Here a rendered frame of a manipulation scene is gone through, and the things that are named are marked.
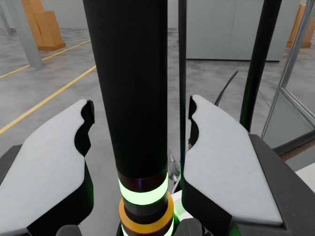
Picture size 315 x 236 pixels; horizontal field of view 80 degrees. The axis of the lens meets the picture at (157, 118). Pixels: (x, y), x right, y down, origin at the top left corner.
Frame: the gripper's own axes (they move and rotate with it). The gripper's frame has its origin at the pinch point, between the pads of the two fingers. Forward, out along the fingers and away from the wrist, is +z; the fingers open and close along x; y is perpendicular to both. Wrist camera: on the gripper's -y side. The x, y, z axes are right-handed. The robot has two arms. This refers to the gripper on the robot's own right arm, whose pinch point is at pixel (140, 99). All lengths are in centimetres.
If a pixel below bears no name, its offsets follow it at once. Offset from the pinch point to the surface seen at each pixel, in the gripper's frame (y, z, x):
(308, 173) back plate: 28.9, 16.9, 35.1
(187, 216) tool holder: 11.0, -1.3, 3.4
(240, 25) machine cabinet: 60, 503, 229
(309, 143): 11.2, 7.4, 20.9
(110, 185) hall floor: 151, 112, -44
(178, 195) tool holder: 11.1, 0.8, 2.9
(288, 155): 11.2, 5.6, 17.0
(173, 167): 41, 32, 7
